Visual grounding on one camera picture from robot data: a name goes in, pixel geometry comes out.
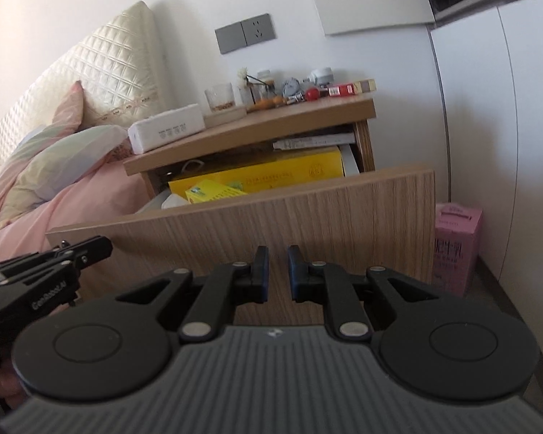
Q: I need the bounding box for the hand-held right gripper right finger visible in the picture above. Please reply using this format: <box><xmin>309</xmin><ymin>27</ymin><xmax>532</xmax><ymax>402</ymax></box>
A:
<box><xmin>287</xmin><ymin>243</ymin><xmax>440</xmax><ymax>342</ymax></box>

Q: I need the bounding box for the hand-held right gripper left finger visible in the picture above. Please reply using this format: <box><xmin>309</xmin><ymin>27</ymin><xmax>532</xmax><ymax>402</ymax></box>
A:
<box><xmin>115</xmin><ymin>244</ymin><xmax>271</xmax><ymax>342</ymax></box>

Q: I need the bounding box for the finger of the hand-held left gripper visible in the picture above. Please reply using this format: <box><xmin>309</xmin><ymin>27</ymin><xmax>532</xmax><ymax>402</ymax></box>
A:
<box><xmin>55</xmin><ymin>234</ymin><xmax>114</xmax><ymax>268</ymax></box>
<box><xmin>0</xmin><ymin>248</ymin><xmax>80</xmax><ymax>290</ymax></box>

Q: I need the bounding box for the wooden drawer with lock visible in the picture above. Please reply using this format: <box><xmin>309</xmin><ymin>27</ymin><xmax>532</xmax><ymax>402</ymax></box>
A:
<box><xmin>45</xmin><ymin>133</ymin><xmax>437</xmax><ymax>327</ymax></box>

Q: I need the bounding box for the large yellow box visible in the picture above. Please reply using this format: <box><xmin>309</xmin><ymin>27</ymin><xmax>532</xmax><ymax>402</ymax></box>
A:
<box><xmin>168</xmin><ymin>145</ymin><xmax>346</xmax><ymax>196</ymax></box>

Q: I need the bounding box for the person's left hand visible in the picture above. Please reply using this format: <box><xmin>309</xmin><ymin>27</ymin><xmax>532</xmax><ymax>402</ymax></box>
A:
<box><xmin>0</xmin><ymin>362</ymin><xmax>26</xmax><ymax>410</ymax></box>

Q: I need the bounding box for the pastel striped pillow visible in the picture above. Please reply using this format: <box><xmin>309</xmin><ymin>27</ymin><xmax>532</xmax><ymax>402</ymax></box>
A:
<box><xmin>0</xmin><ymin>124</ymin><xmax>130</xmax><ymax>223</ymax></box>

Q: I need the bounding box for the small yellow green box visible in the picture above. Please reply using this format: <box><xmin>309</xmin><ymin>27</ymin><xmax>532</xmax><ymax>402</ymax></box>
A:
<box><xmin>184</xmin><ymin>179</ymin><xmax>248</xmax><ymax>205</ymax></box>

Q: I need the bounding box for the white flat box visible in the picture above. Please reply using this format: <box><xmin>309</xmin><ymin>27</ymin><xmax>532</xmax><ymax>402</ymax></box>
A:
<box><xmin>273</xmin><ymin>133</ymin><xmax>357</xmax><ymax>152</ymax></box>

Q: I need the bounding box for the pink pillow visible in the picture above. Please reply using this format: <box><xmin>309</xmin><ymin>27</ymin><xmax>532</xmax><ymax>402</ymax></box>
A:
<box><xmin>36</xmin><ymin>80</ymin><xmax>85</xmax><ymax>141</ymax></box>

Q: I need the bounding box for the white tissue pack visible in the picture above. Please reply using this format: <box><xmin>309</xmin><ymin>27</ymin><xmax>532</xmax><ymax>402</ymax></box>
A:
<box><xmin>127</xmin><ymin>102</ymin><xmax>206</xmax><ymax>155</ymax></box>

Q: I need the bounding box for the beige flat tray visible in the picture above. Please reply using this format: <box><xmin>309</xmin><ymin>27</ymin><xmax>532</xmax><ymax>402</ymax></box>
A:
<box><xmin>202</xmin><ymin>105</ymin><xmax>248</xmax><ymax>129</ymax></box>

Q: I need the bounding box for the pink box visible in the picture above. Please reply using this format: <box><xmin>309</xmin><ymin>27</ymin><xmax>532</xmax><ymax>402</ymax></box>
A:
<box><xmin>432</xmin><ymin>202</ymin><xmax>484</xmax><ymax>298</ymax></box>

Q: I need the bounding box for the orange brown object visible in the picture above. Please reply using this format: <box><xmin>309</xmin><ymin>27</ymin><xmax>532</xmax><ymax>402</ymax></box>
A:
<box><xmin>246</xmin><ymin>96</ymin><xmax>287</xmax><ymax>114</ymax></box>

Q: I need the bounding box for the clear glass cup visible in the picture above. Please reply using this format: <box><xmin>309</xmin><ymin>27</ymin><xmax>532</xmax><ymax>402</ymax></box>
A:
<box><xmin>203</xmin><ymin>82</ymin><xmax>235</xmax><ymax>114</ymax></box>

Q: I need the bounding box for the cream quilted headboard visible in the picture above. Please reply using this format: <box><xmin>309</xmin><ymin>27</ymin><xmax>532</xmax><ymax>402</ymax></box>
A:
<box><xmin>0</xmin><ymin>0</ymin><xmax>169</xmax><ymax>187</ymax></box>

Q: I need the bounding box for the dried flower in bottle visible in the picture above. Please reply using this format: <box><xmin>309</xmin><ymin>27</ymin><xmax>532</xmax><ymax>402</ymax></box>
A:
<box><xmin>236</xmin><ymin>68</ymin><xmax>274</xmax><ymax>106</ymax></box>

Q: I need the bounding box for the small white cap bottle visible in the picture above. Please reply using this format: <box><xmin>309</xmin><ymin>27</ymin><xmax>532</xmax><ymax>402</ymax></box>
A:
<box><xmin>256</xmin><ymin>69</ymin><xmax>273</xmax><ymax>100</ymax></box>

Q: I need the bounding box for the red and beige box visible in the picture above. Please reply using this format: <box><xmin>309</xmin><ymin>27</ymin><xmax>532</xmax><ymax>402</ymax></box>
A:
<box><xmin>327</xmin><ymin>78</ymin><xmax>376</xmax><ymax>99</ymax></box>

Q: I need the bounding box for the white plug adapter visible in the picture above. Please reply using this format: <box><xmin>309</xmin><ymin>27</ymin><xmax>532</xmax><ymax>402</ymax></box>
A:
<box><xmin>310</xmin><ymin>67</ymin><xmax>336</xmax><ymax>87</ymax></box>

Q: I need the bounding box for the white wardrobe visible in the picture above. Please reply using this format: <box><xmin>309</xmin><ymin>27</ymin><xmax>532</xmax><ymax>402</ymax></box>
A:
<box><xmin>414</xmin><ymin>0</ymin><xmax>543</xmax><ymax>399</ymax></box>

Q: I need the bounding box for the grey wall switch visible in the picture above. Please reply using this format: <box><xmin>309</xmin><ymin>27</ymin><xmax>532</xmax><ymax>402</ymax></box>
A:
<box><xmin>214</xmin><ymin>21</ymin><xmax>248</xmax><ymax>55</ymax></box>

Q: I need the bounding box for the grey wall socket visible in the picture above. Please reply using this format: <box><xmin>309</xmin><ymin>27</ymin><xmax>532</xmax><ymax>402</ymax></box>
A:
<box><xmin>240</xmin><ymin>12</ymin><xmax>277</xmax><ymax>46</ymax></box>

